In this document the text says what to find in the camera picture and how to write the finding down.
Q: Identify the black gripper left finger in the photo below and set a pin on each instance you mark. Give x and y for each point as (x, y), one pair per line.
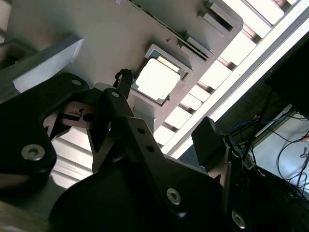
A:
(24, 125)

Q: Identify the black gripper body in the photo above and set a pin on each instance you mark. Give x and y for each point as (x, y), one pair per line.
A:
(120, 205)

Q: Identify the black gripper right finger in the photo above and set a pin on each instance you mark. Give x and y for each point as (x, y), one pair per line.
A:
(207, 142)

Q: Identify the silver CPU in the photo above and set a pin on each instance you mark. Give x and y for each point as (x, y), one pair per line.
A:
(157, 77)

